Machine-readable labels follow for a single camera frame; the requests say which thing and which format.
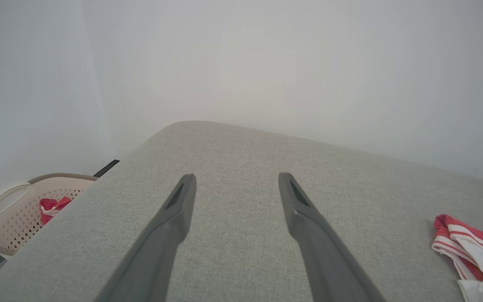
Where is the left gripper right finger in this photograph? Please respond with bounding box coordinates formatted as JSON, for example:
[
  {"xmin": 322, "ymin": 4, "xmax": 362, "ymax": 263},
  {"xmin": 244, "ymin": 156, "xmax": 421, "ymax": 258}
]
[{"xmin": 278, "ymin": 172, "xmax": 387, "ymax": 302}]

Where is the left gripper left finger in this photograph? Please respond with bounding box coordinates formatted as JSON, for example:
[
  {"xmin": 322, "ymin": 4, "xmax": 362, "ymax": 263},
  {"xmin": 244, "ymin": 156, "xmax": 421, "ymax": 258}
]
[{"xmin": 94, "ymin": 173, "xmax": 197, "ymax": 302}]

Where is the red and white garment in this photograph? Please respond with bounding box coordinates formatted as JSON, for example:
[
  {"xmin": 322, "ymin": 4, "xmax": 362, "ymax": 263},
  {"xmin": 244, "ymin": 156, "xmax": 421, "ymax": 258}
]
[{"xmin": 431, "ymin": 213, "xmax": 483, "ymax": 302}]

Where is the red garment in basket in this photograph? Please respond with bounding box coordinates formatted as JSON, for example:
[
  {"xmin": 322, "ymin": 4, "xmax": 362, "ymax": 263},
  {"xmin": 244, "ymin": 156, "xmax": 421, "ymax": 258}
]
[{"xmin": 39, "ymin": 196, "xmax": 73, "ymax": 227}]

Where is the beige perforated laundry basket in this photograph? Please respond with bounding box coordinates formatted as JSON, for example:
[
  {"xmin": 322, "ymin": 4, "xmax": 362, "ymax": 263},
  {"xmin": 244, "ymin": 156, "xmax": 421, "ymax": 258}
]
[{"xmin": 0, "ymin": 172, "xmax": 99, "ymax": 257}]

